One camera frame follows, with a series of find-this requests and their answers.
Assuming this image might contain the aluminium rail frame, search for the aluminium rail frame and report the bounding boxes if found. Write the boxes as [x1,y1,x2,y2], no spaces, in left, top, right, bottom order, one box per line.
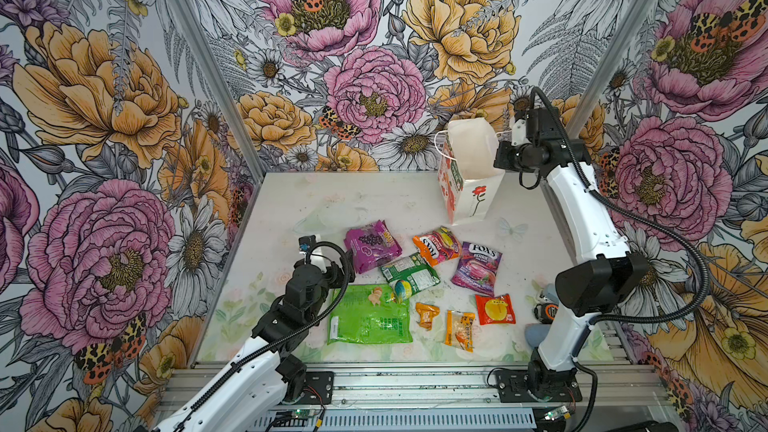
[157,359,685,431]

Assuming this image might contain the black orange tape measure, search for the black orange tape measure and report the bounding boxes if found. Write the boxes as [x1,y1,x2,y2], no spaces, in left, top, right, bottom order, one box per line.
[534,302,559,325]

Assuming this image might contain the green Lays chips bag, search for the green Lays chips bag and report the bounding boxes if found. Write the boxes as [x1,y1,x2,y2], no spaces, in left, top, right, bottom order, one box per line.
[328,284,413,345]

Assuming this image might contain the green white snack bag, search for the green white snack bag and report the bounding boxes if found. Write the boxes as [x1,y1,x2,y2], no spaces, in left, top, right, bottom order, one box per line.
[379,253,441,303]

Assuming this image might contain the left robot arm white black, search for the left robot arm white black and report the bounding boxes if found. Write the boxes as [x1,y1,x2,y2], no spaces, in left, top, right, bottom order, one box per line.
[153,252,354,431]

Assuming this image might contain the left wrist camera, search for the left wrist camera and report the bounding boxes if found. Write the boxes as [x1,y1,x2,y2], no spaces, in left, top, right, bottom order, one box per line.
[298,235,317,255]

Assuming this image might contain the purple grape gummy bag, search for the purple grape gummy bag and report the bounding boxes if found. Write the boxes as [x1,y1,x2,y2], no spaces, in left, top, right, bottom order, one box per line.
[344,220,402,274]

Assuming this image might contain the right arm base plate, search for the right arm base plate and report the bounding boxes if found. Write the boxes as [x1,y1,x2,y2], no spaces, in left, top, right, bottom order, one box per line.
[488,368,583,403]

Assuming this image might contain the orange yellow snack packet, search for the orange yellow snack packet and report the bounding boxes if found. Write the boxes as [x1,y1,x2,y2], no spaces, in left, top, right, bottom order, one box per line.
[444,310,475,353]

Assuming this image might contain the orange red candy bag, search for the orange red candy bag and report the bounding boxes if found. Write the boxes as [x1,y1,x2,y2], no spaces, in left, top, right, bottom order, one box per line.
[413,226,461,267]

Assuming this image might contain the red yellow snack packet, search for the red yellow snack packet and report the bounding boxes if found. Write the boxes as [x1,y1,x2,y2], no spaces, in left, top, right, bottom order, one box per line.
[475,294,516,326]

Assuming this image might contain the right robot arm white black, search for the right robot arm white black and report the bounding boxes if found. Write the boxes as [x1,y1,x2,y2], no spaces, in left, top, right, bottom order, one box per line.
[494,108,649,401]

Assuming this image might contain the white floral paper bag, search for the white floral paper bag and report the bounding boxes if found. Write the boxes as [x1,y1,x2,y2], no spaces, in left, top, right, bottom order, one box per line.
[435,118,505,226]

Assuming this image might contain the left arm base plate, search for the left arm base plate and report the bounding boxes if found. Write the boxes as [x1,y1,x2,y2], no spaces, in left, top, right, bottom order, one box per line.
[282,371,335,406]

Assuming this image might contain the small orange candy packet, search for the small orange candy packet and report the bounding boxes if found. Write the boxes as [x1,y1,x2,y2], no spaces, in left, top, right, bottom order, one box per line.
[415,302,440,331]

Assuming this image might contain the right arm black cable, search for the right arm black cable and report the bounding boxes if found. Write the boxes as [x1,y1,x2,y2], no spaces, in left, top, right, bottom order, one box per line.
[527,86,711,326]

